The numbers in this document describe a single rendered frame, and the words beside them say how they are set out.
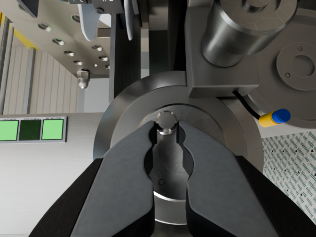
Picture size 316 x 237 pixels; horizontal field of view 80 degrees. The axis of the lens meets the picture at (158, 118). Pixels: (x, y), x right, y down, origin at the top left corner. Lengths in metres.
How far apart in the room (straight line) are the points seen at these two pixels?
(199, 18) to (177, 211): 0.15
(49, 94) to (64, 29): 2.11
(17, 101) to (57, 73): 0.53
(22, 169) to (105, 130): 0.46
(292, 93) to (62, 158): 0.50
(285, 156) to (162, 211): 0.24
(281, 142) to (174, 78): 0.23
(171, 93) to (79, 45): 0.31
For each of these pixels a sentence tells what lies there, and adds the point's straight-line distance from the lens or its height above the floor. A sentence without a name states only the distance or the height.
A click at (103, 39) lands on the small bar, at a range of 0.38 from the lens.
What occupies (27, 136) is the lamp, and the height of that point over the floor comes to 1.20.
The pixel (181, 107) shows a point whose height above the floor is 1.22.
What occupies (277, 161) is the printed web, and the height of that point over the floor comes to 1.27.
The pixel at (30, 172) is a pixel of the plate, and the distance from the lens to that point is 0.60.
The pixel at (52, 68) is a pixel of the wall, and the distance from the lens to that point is 2.60.
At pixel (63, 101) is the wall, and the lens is 2.43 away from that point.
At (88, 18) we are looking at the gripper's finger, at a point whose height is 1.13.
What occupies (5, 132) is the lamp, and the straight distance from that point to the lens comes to 0.64.
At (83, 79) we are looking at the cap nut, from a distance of 0.56.
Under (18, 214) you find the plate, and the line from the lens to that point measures 0.63.
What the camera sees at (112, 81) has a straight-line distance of 0.19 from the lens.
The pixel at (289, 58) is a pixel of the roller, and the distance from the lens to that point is 0.22.
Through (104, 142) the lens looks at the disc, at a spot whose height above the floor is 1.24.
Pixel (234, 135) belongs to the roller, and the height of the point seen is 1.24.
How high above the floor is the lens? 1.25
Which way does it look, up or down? 10 degrees down
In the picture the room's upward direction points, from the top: 179 degrees clockwise
